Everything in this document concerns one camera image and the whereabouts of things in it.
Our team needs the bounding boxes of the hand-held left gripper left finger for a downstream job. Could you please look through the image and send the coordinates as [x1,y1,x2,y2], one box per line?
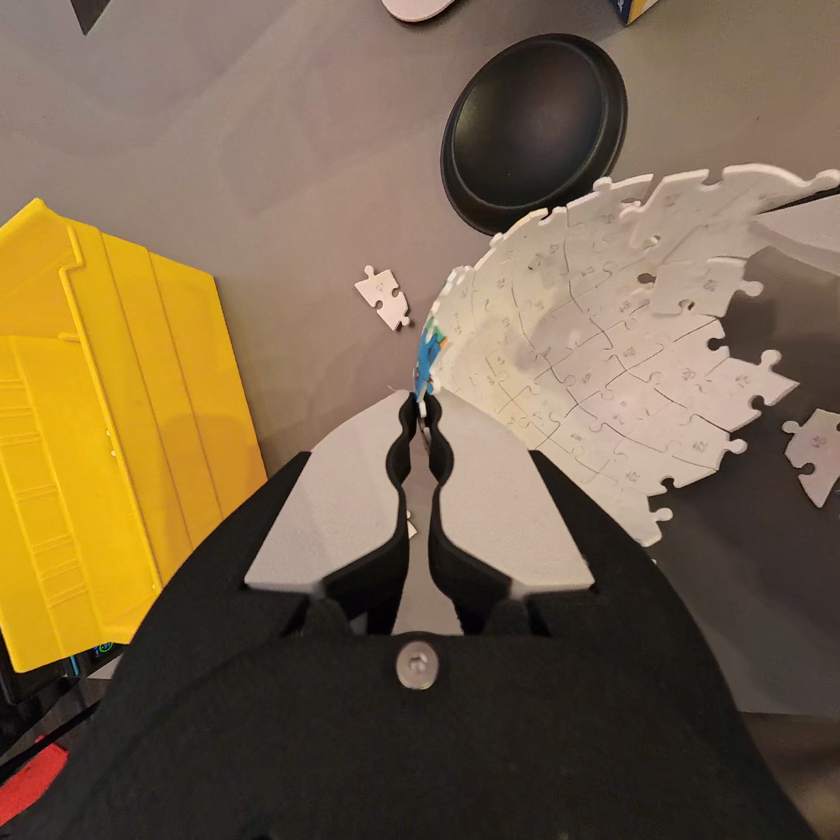
[244,392,419,622]

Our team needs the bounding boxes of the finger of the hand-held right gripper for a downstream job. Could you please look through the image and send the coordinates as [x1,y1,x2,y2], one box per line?
[748,187,840,271]

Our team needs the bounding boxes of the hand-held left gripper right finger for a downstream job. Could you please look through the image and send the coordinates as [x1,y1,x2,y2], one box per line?
[425,395,596,632]

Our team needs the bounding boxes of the colourful puzzle ball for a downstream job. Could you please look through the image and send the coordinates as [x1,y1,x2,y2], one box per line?
[412,165,840,549]

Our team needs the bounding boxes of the blue puzzle box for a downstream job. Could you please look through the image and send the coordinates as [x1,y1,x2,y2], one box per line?
[607,0,664,27]

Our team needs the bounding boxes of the small black device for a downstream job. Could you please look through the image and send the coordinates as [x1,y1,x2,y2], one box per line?
[66,640,123,677]

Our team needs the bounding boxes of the yellow plastic bin stack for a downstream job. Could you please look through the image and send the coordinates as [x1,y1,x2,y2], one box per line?
[0,199,269,673]

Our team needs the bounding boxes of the black round stand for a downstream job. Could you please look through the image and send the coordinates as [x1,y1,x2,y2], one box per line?
[441,33,627,236]

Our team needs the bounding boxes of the orange object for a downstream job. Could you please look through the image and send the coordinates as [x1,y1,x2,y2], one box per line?
[0,734,72,824]

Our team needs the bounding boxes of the white rounded object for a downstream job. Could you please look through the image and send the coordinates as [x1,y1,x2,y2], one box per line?
[382,0,454,22]

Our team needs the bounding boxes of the black flat mat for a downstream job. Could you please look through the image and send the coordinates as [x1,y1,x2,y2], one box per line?
[69,0,112,37]

